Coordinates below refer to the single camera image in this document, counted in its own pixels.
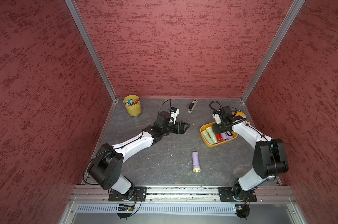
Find aluminium front rail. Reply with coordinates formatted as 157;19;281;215
69;185;297;204

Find green flashlight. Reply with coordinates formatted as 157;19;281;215
206;127;218;144
202;130;214;145

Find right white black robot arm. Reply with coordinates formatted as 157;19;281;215
209;101;288;202

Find yellow pen cup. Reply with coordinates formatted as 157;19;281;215
123;95;142;117

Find black beige stapler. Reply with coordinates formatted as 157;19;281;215
188;99;198;113

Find purple flashlight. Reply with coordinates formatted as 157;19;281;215
192;152;201;173
226;132;233;140
221;132;229;141

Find orange plush toy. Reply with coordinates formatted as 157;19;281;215
232;111;250;125

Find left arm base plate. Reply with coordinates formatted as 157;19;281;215
108;186;147;202

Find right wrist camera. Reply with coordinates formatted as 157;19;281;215
212;111;222;124

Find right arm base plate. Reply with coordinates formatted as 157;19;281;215
218;186;257;203

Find red flashlight all red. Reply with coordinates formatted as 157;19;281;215
216;134;223;142

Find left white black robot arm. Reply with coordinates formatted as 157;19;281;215
87;107;190;201

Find yellow storage box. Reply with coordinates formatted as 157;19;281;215
200;122;238;148

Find purple flashlight front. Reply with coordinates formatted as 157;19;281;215
192;152;201;173

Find markers in cup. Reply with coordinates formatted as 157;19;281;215
125;99;139;106

